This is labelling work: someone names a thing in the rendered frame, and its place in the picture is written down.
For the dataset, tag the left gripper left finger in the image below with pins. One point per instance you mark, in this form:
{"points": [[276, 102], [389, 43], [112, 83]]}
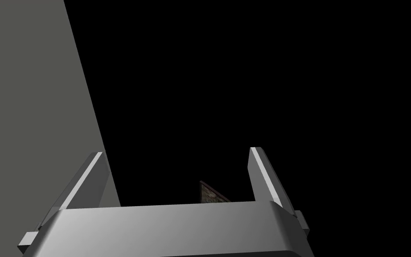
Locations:
{"points": [[84, 185]]}

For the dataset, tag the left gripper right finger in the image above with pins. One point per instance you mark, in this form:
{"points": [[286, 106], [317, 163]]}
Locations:
{"points": [[266, 178]]}

